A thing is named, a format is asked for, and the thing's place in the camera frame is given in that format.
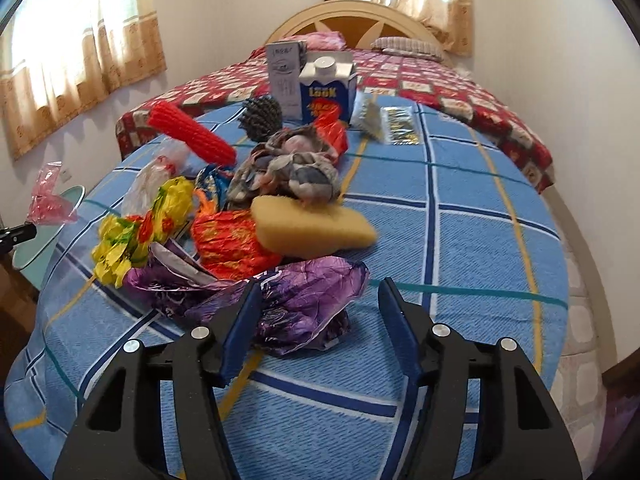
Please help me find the cream wooden headboard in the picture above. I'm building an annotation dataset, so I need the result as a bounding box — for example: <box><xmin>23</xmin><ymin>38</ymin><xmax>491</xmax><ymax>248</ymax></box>
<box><xmin>262</xmin><ymin>1</ymin><xmax>456</xmax><ymax>68</ymax></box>

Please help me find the clear packet with yellow print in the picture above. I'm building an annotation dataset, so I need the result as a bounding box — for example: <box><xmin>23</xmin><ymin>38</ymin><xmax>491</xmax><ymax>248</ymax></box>
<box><xmin>380</xmin><ymin>106</ymin><xmax>420</xmax><ymax>147</ymax></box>

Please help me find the blue and orange wrapper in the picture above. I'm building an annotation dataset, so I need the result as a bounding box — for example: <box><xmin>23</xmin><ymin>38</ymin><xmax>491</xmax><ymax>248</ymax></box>
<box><xmin>192</xmin><ymin>164</ymin><xmax>233</xmax><ymax>211</ymax></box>

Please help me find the pink pillow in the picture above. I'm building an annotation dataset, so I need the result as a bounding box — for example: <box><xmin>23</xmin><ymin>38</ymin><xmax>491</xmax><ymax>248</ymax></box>
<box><xmin>300</xmin><ymin>31</ymin><xmax>347</xmax><ymax>52</ymax></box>

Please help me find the grey paper carton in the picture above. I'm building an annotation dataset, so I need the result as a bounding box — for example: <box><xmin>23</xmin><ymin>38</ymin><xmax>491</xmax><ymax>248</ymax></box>
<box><xmin>266</xmin><ymin>40</ymin><xmax>308</xmax><ymax>111</ymax></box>

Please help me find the beige curtain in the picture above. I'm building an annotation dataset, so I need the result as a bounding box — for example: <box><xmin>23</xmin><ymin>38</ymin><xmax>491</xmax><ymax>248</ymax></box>
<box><xmin>315</xmin><ymin>0</ymin><xmax>473</xmax><ymax>56</ymax></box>
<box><xmin>0</xmin><ymin>0</ymin><xmax>168</xmax><ymax>161</ymax></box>

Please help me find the bed with red checkered cover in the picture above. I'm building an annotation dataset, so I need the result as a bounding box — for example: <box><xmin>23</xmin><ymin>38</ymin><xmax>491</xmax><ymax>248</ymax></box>
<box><xmin>115</xmin><ymin>50</ymin><xmax>556</xmax><ymax>193</ymax></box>

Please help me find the silver foil packet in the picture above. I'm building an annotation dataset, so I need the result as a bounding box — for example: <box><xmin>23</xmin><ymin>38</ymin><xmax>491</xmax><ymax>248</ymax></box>
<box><xmin>350</xmin><ymin>94</ymin><xmax>386</xmax><ymax>142</ymax></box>

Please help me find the yellow sponge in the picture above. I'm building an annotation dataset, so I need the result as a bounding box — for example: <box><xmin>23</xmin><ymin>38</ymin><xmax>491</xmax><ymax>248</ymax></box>
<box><xmin>250</xmin><ymin>195</ymin><xmax>378</xmax><ymax>252</ymax></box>

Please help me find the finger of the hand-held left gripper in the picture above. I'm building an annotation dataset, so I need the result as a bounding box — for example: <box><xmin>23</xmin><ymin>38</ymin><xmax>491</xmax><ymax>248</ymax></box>
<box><xmin>0</xmin><ymin>222</ymin><xmax>38</xmax><ymax>253</ymax></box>

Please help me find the striped pillow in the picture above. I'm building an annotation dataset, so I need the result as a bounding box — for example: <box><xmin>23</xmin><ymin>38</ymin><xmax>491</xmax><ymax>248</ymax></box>
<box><xmin>371</xmin><ymin>36</ymin><xmax>445</xmax><ymax>63</ymax></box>

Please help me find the blue and white carton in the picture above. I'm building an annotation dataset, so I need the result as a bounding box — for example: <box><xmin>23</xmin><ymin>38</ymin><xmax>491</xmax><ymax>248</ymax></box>
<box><xmin>299</xmin><ymin>51</ymin><xmax>358</xmax><ymax>123</ymax></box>

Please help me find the yellow crumpled wrapper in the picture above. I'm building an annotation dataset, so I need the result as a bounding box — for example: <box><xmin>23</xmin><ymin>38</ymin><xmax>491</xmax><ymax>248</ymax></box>
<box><xmin>91</xmin><ymin>177</ymin><xmax>196</xmax><ymax>288</ymax></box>

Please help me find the pink plastic bag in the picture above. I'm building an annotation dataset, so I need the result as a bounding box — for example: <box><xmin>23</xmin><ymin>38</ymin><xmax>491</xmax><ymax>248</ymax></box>
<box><xmin>27</xmin><ymin>162</ymin><xmax>81</xmax><ymax>226</ymax></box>

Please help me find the clear plastic bag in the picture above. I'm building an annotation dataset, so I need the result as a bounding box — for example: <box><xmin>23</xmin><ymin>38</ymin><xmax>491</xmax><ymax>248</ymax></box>
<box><xmin>120</xmin><ymin>139</ymin><xmax>191</xmax><ymax>216</ymax></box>

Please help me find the purple silver-lined wrapper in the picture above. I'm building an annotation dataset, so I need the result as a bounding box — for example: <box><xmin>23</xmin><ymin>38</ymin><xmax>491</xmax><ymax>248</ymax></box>
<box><xmin>122</xmin><ymin>241</ymin><xmax>236</xmax><ymax>318</ymax></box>

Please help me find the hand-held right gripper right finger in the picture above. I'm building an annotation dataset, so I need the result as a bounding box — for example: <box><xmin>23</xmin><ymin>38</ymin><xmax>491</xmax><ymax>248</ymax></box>
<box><xmin>377</xmin><ymin>276</ymin><xmax>583</xmax><ymax>480</ymax></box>

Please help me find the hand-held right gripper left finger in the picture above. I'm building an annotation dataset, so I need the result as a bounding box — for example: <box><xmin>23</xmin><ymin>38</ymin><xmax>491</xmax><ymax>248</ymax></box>
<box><xmin>52</xmin><ymin>282</ymin><xmax>263</xmax><ymax>480</ymax></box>

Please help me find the red foam net sleeve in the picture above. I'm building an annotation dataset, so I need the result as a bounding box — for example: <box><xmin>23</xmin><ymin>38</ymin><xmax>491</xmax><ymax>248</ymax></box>
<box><xmin>147</xmin><ymin>101</ymin><xmax>237</xmax><ymax>166</ymax></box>

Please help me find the orange net bag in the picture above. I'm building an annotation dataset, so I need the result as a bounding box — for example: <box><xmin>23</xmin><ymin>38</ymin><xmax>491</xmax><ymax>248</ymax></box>
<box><xmin>312</xmin><ymin>110</ymin><xmax>349</xmax><ymax>166</ymax></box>

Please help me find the crumpled patterned cloth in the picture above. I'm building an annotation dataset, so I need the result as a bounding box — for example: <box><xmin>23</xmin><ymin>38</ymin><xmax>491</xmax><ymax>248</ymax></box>
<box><xmin>225</xmin><ymin>127</ymin><xmax>342</xmax><ymax>208</ymax></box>

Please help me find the purple wrapper with white print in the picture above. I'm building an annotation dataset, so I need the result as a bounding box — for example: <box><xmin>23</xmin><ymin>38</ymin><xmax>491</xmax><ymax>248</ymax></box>
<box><xmin>185</xmin><ymin>256</ymin><xmax>371</xmax><ymax>358</ymax></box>

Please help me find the grey metal scrubber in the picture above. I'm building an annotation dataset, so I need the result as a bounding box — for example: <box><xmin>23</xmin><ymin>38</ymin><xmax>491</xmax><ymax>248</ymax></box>
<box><xmin>239</xmin><ymin>95</ymin><xmax>283</xmax><ymax>141</ymax></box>

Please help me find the orange-red foil wrapper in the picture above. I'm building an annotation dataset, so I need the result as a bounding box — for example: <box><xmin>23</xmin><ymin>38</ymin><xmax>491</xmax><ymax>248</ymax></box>
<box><xmin>190</xmin><ymin>209</ymin><xmax>283</xmax><ymax>281</ymax></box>

